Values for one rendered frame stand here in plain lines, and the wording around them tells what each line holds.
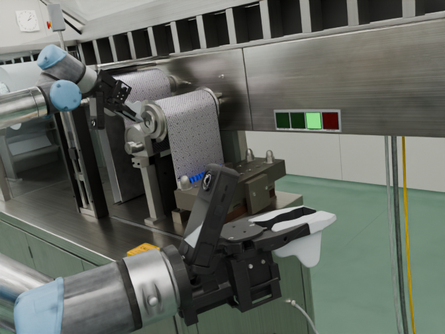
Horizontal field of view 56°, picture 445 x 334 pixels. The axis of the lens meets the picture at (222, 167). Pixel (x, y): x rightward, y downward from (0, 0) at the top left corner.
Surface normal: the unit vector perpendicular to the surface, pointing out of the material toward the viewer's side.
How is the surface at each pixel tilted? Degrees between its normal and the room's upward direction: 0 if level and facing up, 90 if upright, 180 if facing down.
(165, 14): 90
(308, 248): 82
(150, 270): 40
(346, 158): 90
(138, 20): 90
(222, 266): 82
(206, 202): 59
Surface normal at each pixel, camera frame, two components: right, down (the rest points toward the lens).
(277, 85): -0.67, 0.29
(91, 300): 0.24, -0.42
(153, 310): 0.38, 0.06
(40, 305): 0.05, -0.69
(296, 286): 0.72, 0.09
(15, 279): 0.69, -0.45
